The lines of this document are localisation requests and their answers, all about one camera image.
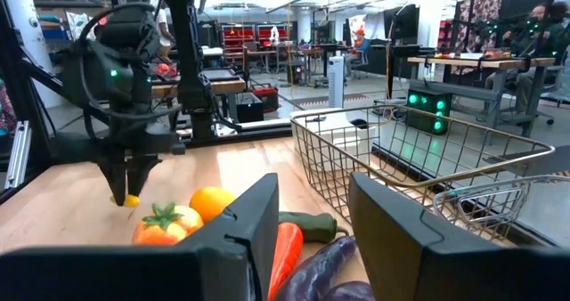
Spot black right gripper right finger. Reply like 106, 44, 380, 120
348, 171, 570, 301

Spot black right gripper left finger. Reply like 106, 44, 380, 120
0, 172, 281, 301

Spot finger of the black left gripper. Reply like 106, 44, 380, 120
127, 156, 161, 197
98, 158, 128, 207

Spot long yellow banana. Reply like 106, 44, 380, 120
110, 193, 141, 209

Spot orange-red tomato with green stem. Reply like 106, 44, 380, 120
132, 201, 205, 248

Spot orange fruit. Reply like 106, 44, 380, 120
189, 186, 237, 224

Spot long purple eggplant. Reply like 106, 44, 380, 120
275, 235, 357, 301

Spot green cucumber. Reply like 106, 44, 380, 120
279, 211, 351, 244

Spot orange carrot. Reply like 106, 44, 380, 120
267, 222, 305, 301

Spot wooden work table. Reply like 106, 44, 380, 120
407, 54, 558, 137
151, 76, 248, 101

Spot person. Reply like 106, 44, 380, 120
484, 0, 570, 115
345, 28, 371, 66
153, 6, 177, 61

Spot black equipment box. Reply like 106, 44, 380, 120
234, 91, 265, 124

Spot red tool case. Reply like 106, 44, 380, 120
252, 83, 281, 114

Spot red storage shelves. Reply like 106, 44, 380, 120
221, 23, 290, 53

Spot black box with green lights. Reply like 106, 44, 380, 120
405, 89, 453, 135

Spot white plastic bin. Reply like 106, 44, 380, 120
289, 108, 379, 173

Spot white tower appliance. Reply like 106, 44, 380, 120
328, 54, 346, 110

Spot black monitor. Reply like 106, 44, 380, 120
383, 4, 420, 42

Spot floral patterned curtain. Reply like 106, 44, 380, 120
453, 0, 502, 75

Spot small silver wire basket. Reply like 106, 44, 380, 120
432, 175, 570, 244

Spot black wire basket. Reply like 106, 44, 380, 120
289, 103, 557, 240

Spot silver aluminium bracket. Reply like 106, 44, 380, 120
4, 120, 32, 191

